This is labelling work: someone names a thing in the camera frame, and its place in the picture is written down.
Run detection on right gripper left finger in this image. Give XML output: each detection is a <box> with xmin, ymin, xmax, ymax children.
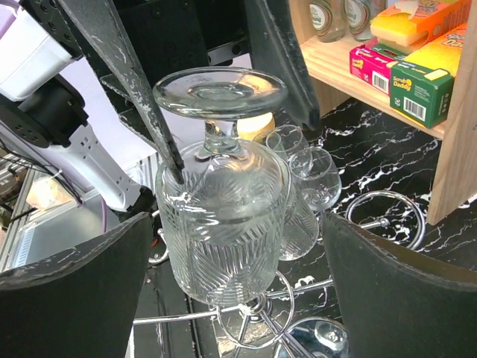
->
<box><xmin>1</xmin><ymin>213</ymin><xmax>153</xmax><ymax>357</ymax></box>

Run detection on left clear glass bottle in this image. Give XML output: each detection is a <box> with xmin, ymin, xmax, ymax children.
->
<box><xmin>309</xmin><ymin>0</ymin><xmax>347</xmax><ymax>43</ymax></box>

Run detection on clear glass bottle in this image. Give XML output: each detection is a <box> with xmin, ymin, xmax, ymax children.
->
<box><xmin>309</xmin><ymin>0</ymin><xmax>347</xmax><ymax>43</ymax></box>
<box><xmin>345</xmin><ymin>0</ymin><xmax>387</xmax><ymax>42</ymax></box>

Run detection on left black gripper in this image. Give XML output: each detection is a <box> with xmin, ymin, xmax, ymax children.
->
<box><xmin>22</xmin><ymin>0</ymin><xmax>320</xmax><ymax>183</ymax></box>

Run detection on round yellow wooden coaster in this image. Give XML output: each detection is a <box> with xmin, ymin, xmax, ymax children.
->
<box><xmin>236</xmin><ymin>112</ymin><xmax>276</xmax><ymax>140</ymax></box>

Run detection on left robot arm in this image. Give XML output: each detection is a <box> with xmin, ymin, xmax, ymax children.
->
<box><xmin>1</xmin><ymin>1</ymin><xmax>320</xmax><ymax>169</ymax></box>

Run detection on right clear glass bottle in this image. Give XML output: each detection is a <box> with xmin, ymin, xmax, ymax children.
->
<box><xmin>345</xmin><ymin>0</ymin><xmax>387</xmax><ymax>42</ymax></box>

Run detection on ribbed goblet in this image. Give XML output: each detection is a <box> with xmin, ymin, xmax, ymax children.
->
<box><xmin>279</xmin><ymin>158</ymin><xmax>319</xmax><ymax>261</ymax></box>
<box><xmin>153</xmin><ymin>66</ymin><xmax>290</xmax><ymax>308</ymax></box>

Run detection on pink sponge box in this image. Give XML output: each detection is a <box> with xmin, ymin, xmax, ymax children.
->
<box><xmin>349</xmin><ymin>0</ymin><xmax>470</xmax><ymax>96</ymax></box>

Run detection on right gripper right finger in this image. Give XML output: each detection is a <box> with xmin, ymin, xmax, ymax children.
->
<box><xmin>323</xmin><ymin>213</ymin><xmax>476</xmax><ymax>357</ymax></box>

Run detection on chrome wine glass rack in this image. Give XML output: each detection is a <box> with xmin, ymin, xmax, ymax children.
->
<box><xmin>132</xmin><ymin>190</ymin><xmax>426</xmax><ymax>358</ymax></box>

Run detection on clear stemmed wine glass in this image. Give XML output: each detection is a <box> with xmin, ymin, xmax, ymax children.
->
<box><xmin>288</xmin><ymin>147</ymin><xmax>342</xmax><ymax>211</ymax></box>
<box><xmin>265</xmin><ymin>125</ymin><xmax>309</xmax><ymax>165</ymax></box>

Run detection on wooden two-tier shelf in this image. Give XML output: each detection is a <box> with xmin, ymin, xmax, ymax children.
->
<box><xmin>288</xmin><ymin>1</ymin><xmax>476</xmax><ymax>225</ymax></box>

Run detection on clear stemmed wine glass right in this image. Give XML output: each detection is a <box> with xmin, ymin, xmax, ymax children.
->
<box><xmin>288</xmin><ymin>147</ymin><xmax>342</xmax><ymax>211</ymax></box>

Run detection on clear stemmed wine glass left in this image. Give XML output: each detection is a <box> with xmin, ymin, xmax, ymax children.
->
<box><xmin>265</xmin><ymin>125</ymin><xmax>309</xmax><ymax>165</ymax></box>

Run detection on green Scrub Daddy box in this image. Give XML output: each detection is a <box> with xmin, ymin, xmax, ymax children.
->
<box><xmin>389</xmin><ymin>22</ymin><xmax>469</xmax><ymax>130</ymax></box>

